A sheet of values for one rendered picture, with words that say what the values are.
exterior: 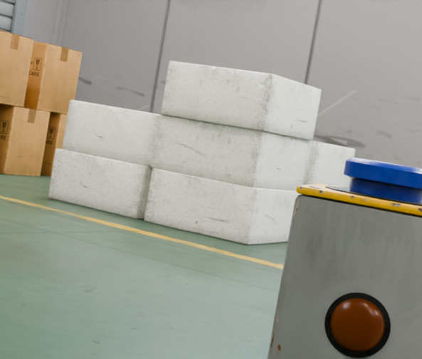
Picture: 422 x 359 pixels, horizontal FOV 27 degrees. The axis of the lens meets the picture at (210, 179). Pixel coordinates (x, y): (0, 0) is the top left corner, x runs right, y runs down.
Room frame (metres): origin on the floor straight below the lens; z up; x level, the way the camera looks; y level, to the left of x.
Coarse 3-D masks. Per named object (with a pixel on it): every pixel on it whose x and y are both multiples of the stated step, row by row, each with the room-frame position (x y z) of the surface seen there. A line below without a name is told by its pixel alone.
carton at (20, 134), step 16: (0, 112) 3.90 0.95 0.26; (16, 112) 3.87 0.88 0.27; (32, 112) 3.96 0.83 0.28; (48, 112) 4.05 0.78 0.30; (0, 128) 3.89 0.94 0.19; (16, 128) 3.89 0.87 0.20; (32, 128) 3.97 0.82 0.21; (0, 144) 3.88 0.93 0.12; (16, 144) 3.90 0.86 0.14; (32, 144) 3.99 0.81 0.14; (0, 160) 3.87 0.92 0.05; (16, 160) 3.92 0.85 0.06; (32, 160) 4.00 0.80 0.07
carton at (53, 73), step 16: (48, 48) 4.03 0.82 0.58; (64, 48) 4.11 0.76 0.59; (32, 64) 4.06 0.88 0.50; (48, 64) 4.04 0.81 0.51; (64, 64) 4.13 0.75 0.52; (32, 80) 4.05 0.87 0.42; (48, 80) 4.06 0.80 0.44; (64, 80) 4.14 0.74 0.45; (32, 96) 4.04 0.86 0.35; (48, 96) 4.07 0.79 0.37; (64, 96) 4.16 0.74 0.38; (64, 112) 4.17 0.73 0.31
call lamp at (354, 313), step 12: (348, 300) 0.37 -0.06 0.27; (360, 300) 0.36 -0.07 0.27; (336, 312) 0.37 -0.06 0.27; (348, 312) 0.36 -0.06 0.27; (360, 312) 0.36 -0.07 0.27; (372, 312) 0.36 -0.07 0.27; (336, 324) 0.36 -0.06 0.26; (348, 324) 0.36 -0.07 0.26; (360, 324) 0.36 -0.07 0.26; (372, 324) 0.36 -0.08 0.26; (384, 324) 0.36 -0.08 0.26; (336, 336) 0.37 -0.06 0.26; (348, 336) 0.36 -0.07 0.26; (360, 336) 0.36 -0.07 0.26; (372, 336) 0.36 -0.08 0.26; (348, 348) 0.36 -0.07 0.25; (360, 348) 0.36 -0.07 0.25
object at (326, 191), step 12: (300, 192) 0.37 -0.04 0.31; (312, 192) 0.37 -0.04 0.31; (324, 192) 0.37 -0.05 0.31; (336, 192) 0.37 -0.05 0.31; (348, 192) 0.38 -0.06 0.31; (360, 204) 0.37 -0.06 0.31; (372, 204) 0.37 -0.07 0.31; (384, 204) 0.37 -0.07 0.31; (396, 204) 0.36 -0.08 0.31; (408, 204) 0.37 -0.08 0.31; (420, 204) 0.38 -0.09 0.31
